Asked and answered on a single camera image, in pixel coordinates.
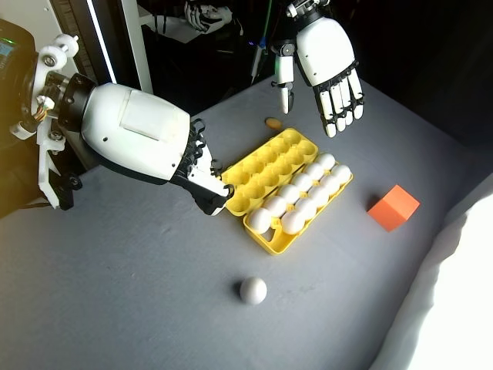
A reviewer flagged black white exoskeleton glove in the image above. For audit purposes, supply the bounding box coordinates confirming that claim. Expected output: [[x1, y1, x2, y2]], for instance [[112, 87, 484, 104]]
[[183, 0, 234, 35]]

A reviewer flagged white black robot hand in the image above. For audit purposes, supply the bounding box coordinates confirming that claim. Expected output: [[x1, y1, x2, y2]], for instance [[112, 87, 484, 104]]
[[79, 82, 236, 217], [270, 15, 365, 139]]

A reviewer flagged green cable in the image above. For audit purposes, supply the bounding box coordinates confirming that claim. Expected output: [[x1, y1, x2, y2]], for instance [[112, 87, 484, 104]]
[[260, 0, 275, 49]]

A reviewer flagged orange cube block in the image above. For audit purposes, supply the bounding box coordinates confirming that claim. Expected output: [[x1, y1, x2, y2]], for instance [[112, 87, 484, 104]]
[[367, 184, 421, 233]]

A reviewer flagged white light strip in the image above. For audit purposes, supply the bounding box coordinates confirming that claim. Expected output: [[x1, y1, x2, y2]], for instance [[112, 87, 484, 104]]
[[86, 0, 117, 84]]

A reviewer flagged yellow egg carton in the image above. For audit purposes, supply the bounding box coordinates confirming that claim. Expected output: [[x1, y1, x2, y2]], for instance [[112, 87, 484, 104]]
[[220, 127, 354, 257]]

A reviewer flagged grey table cloth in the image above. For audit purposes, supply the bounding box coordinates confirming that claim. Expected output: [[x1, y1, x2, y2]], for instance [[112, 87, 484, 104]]
[[0, 75, 493, 370]]

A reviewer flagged bright white cloth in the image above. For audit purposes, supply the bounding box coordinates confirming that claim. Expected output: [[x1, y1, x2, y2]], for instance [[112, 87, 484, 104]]
[[369, 192, 493, 370]]

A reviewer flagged white frame post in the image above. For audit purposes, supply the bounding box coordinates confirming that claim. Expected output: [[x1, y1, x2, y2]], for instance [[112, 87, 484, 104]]
[[0, 0, 155, 93]]

